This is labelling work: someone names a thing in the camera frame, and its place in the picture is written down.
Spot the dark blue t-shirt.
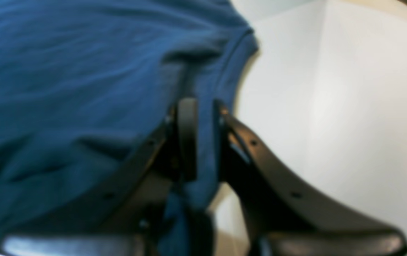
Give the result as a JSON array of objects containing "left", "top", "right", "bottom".
[{"left": 0, "top": 0, "right": 257, "bottom": 256}]

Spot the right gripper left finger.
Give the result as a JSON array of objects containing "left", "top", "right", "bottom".
[{"left": 1, "top": 98, "right": 198, "bottom": 256}]

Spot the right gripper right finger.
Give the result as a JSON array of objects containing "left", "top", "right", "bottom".
[{"left": 213, "top": 100, "right": 407, "bottom": 256}]

